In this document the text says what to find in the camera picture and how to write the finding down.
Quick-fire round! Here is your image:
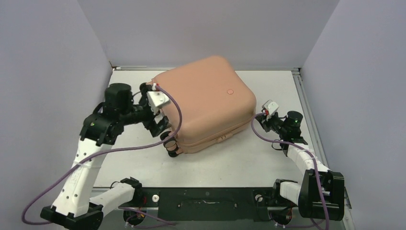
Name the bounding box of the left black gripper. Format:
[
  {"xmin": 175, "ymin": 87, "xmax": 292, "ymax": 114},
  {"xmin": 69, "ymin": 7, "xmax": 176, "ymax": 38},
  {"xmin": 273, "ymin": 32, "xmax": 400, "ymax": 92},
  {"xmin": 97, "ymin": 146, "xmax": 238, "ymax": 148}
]
[{"xmin": 121, "ymin": 86, "xmax": 172, "ymax": 135}]

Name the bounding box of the pink hard-shell suitcase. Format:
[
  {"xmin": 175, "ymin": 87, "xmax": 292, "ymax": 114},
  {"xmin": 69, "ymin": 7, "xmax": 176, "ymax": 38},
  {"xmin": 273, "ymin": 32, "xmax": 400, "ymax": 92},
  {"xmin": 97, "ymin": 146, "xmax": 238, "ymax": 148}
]
[{"xmin": 148, "ymin": 56, "xmax": 257, "ymax": 157}]

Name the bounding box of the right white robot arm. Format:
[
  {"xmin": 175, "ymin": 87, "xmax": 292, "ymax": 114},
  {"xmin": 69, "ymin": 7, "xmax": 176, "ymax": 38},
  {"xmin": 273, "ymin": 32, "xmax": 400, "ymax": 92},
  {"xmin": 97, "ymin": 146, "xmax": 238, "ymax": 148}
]
[{"xmin": 250, "ymin": 109, "xmax": 345, "ymax": 221}]

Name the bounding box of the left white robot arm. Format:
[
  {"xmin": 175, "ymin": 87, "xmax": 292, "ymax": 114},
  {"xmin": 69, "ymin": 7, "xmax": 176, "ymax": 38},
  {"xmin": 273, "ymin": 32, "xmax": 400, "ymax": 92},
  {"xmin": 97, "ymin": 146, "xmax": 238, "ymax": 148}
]
[{"xmin": 40, "ymin": 83, "xmax": 174, "ymax": 230}]

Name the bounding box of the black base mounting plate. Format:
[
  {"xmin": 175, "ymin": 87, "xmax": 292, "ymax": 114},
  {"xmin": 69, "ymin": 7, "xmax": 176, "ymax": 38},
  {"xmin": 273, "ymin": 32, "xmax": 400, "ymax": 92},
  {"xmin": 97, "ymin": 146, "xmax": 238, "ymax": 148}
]
[{"xmin": 122, "ymin": 187, "xmax": 295, "ymax": 221}]

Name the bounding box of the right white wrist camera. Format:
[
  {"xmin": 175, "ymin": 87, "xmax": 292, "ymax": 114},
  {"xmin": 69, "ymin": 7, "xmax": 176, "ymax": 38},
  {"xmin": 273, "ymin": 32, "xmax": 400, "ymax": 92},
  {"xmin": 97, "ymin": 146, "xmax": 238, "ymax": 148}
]
[{"xmin": 262, "ymin": 100, "xmax": 279, "ymax": 120}]

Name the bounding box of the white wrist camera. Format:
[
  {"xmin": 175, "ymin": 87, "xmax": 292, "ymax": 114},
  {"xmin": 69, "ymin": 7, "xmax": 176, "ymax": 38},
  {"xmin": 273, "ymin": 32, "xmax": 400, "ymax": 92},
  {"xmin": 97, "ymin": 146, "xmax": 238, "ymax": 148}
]
[
  {"xmin": 262, "ymin": 100, "xmax": 279, "ymax": 120},
  {"xmin": 147, "ymin": 91, "xmax": 170, "ymax": 115}
]

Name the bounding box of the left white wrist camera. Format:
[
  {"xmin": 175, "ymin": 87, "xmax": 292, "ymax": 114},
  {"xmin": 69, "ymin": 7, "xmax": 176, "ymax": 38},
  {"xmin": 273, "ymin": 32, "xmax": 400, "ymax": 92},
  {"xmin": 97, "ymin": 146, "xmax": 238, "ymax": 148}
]
[{"xmin": 147, "ymin": 91, "xmax": 170, "ymax": 115}]

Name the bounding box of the aluminium frame rail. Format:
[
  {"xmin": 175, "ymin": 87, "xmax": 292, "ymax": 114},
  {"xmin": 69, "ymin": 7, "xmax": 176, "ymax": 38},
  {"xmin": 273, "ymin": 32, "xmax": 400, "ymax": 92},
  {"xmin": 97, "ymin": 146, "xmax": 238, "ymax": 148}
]
[{"xmin": 60, "ymin": 186, "xmax": 356, "ymax": 230}]

